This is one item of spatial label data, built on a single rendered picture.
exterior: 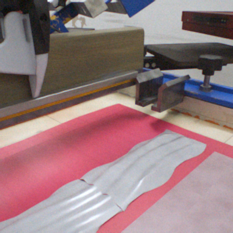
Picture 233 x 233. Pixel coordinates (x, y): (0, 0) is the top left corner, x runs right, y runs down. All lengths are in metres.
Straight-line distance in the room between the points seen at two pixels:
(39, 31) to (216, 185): 0.25
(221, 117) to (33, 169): 0.30
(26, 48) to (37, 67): 0.02
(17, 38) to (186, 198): 0.24
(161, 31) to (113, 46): 2.22
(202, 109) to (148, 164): 0.18
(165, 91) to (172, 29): 2.13
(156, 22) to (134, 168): 2.38
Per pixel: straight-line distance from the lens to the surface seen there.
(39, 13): 0.27
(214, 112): 0.46
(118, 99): 0.53
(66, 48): 0.33
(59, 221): 0.25
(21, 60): 0.28
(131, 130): 0.41
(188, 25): 1.37
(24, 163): 0.35
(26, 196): 0.29
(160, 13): 2.60
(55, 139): 0.39
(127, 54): 0.41
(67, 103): 0.36
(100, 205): 0.26
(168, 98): 0.43
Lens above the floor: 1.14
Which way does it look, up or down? 25 degrees down
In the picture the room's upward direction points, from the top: 1 degrees clockwise
